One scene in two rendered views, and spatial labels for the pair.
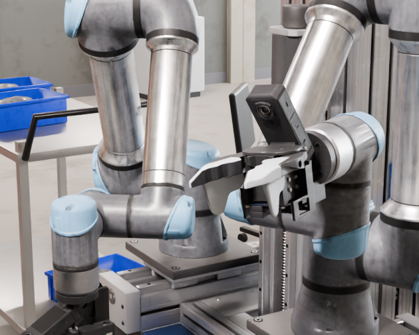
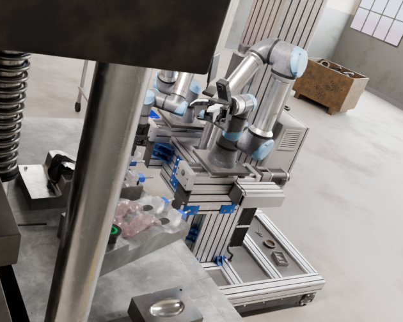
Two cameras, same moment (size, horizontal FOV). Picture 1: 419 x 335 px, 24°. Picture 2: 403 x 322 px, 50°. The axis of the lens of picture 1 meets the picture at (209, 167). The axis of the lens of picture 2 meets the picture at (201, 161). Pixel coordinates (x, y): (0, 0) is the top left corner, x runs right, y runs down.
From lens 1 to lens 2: 44 cm
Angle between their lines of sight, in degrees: 11
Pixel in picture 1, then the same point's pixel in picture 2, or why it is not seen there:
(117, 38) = not seen: hidden behind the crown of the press
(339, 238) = (231, 133)
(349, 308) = (228, 156)
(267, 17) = (237, 22)
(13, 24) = not seen: outside the picture
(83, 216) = (149, 98)
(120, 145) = (166, 74)
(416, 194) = (261, 126)
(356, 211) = (239, 126)
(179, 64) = not seen: hidden behind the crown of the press
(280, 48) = (234, 58)
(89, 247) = (148, 109)
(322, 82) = (243, 79)
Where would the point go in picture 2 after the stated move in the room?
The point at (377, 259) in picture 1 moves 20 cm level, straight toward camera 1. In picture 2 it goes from (242, 142) to (235, 158)
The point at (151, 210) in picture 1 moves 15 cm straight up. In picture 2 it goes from (172, 103) to (181, 73)
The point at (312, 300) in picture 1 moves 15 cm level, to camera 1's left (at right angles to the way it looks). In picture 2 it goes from (217, 149) to (187, 140)
